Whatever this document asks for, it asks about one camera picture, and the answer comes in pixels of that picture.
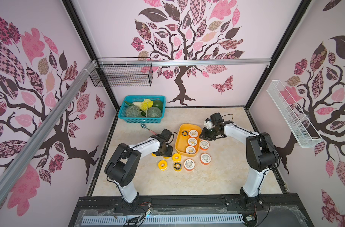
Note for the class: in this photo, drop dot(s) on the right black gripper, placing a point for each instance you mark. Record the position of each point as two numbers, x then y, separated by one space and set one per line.
208 133

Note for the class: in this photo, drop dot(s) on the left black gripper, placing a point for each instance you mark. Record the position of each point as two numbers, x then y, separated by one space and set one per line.
168 153

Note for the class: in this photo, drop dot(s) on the orange white sealing tape roll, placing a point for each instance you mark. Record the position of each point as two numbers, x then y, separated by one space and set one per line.
204 145
205 159
189 164
193 134
190 150
192 142

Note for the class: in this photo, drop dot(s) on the yellow plastic storage box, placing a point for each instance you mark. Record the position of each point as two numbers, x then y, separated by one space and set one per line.
182 139

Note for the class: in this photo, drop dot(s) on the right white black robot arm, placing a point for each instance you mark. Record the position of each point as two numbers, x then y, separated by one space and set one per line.
261 154

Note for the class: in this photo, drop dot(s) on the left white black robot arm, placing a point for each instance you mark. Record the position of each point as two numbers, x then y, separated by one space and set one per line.
122 166

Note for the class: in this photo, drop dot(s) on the green pumpkin right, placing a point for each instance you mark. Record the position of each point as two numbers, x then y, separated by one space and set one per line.
154 112

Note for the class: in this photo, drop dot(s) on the green pumpkin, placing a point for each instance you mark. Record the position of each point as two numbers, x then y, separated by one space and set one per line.
154 112
132 112

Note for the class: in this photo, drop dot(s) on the green round fruit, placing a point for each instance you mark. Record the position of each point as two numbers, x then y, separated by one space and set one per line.
159 104

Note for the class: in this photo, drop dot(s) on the yellow white vegetable toy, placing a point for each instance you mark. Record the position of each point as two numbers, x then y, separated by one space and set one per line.
144 105

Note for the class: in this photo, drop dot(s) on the green pumpkin left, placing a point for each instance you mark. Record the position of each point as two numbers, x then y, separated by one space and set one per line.
132 112

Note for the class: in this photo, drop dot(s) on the teal plastic basket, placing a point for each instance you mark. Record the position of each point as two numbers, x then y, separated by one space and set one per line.
128 100

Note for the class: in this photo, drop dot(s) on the small spoon with red handle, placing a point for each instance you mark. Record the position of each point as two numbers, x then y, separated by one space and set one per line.
145 127

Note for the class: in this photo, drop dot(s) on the white slotted cable duct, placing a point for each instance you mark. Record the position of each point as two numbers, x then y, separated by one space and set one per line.
164 219

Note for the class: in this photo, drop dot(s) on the black wire wall basket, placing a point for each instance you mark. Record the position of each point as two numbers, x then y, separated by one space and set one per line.
123 72

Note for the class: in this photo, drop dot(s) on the white wire wall shelf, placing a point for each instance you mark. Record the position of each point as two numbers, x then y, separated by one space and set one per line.
297 120

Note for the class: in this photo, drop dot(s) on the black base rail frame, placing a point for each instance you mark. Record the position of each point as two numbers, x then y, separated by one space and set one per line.
227 202

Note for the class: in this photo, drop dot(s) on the aluminium rail on back wall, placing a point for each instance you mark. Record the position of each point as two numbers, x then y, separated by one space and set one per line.
189 61

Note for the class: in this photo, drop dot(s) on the aluminium rail on wall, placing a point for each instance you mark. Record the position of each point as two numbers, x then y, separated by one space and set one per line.
189 61
20 162

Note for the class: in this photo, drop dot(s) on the aluminium rail on left wall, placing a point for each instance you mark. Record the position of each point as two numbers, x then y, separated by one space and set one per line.
20 162

